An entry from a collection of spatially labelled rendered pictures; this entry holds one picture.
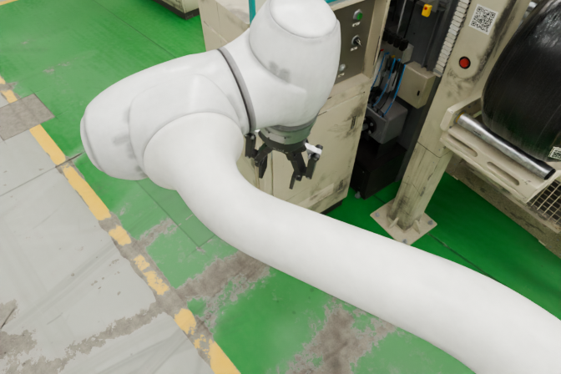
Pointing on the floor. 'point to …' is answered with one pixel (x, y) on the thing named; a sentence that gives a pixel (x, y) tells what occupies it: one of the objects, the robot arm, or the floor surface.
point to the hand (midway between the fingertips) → (278, 172)
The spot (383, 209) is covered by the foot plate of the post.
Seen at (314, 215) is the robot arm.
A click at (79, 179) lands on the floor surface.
